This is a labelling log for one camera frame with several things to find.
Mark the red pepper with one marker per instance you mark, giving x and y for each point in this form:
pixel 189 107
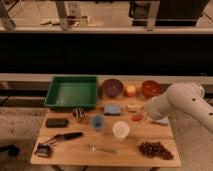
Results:
pixel 137 117

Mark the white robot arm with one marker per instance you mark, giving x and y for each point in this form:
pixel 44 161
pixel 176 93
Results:
pixel 185 97

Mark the blue plastic cup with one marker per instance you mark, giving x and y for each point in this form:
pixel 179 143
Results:
pixel 98 122

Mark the white plastic cup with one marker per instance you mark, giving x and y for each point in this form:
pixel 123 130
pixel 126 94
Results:
pixel 121 130

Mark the purple bowl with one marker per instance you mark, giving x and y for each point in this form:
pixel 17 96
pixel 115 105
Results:
pixel 112 87

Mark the apple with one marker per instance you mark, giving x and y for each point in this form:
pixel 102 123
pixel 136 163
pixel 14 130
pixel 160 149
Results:
pixel 131 90

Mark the blue sponge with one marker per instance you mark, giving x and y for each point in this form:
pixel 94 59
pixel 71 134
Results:
pixel 112 110

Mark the banana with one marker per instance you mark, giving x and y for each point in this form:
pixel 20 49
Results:
pixel 135 108

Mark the green plastic tray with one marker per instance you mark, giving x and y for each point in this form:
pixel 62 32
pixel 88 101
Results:
pixel 72 92

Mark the orange bowl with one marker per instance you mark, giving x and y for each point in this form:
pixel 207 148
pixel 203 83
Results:
pixel 150 88

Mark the metal fork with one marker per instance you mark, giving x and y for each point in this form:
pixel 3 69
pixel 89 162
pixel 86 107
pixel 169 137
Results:
pixel 92 147

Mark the black rectangular block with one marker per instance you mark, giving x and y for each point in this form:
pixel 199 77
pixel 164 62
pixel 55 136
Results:
pixel 56 122

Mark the grey blue cloth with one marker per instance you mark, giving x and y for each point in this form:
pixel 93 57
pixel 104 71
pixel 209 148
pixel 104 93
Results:
pixel 161 122

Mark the bunch of dark grapes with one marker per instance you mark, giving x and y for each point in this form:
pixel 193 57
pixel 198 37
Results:
pixel 155 149

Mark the small black metal clip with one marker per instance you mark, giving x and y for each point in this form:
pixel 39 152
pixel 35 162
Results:
pixel 43 150

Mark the black object on floor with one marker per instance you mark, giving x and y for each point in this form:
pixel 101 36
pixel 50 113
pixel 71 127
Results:
pixel 11 149

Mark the black handled knife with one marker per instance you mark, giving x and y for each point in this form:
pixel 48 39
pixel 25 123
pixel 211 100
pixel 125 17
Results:
pixel 66 136

